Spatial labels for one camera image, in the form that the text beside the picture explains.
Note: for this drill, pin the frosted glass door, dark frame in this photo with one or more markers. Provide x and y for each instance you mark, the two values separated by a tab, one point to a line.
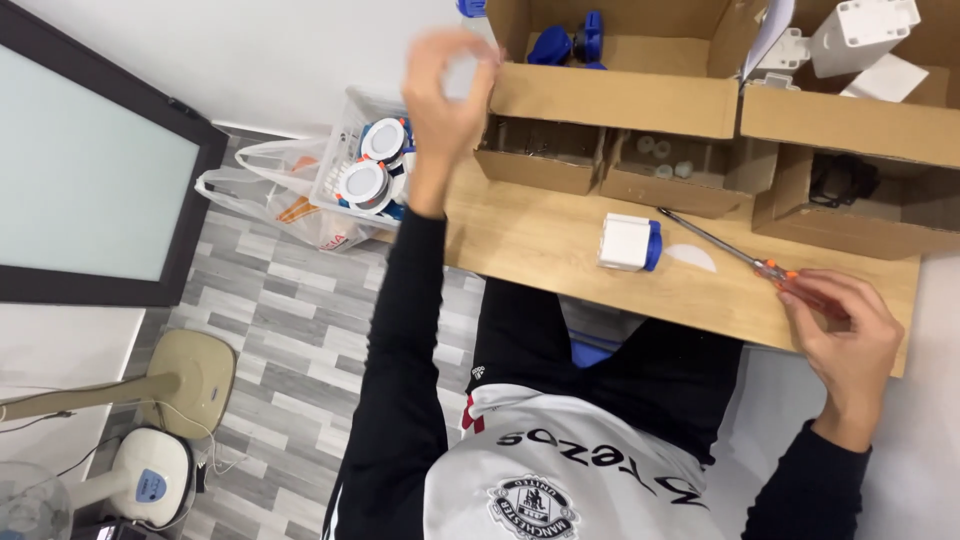
90	157

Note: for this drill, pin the person's black shorts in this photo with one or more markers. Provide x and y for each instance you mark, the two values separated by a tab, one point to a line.
660	375

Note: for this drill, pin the white semicircular plastic cover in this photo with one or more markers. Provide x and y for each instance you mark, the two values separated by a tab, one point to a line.
691	258

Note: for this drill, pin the blue plastic cap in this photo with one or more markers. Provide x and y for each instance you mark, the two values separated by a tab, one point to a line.
471	7

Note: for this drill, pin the large cardboard box, white parts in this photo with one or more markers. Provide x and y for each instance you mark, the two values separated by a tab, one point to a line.
847	124

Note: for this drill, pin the blue stool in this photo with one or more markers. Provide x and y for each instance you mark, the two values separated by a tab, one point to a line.
592	351

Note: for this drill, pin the clear plastic storage bin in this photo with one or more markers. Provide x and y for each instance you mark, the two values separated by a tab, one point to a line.
334	169

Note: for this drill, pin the person's left hand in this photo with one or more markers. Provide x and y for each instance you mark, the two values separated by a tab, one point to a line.
442	127

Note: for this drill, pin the small cardboard box, white caps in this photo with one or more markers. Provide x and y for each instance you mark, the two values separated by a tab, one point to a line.
667	193

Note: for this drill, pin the white fan base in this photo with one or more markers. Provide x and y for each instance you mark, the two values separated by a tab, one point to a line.
150	472

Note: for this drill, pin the beige fan base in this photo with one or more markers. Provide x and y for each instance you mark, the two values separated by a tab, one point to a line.
187	382

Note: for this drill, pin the person's white jersey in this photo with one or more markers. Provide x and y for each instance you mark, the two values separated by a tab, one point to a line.
555	480

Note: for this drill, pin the grey fan grill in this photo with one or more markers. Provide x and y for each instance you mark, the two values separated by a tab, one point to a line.
30	506

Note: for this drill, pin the small white plastic caps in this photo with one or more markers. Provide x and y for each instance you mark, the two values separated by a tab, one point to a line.
661	154

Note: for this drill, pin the blue plastic parts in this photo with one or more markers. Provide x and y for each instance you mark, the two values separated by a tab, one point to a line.
551	46

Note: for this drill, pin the white plastic bracket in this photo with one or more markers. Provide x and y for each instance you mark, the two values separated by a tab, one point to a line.
787	52

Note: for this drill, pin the white and blue plastic housing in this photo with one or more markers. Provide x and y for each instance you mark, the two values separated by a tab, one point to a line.
624	241

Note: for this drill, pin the white paper sheet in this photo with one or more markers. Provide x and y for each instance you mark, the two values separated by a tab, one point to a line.
769	34

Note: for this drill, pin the person's right hand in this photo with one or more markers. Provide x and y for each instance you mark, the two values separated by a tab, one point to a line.
855	352

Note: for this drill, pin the round white downlight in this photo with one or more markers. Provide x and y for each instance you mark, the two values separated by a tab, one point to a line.
384	141
363	185

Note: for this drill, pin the person's left fingers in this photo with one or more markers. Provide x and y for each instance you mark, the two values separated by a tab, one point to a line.
424	71

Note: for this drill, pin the large cardboard box, blue parts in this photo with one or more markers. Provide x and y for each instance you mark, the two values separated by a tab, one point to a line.
615	97

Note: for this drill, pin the white plastic shopping bag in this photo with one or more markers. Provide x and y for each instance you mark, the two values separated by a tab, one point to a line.
277	191

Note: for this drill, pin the tall white plastic housing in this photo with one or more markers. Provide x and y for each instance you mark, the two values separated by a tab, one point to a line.
855	34

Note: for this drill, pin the flat white plastic block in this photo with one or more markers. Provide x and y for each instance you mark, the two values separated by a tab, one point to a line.
885	79

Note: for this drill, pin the small cardboard box, screws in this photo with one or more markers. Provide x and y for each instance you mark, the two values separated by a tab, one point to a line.
536	172

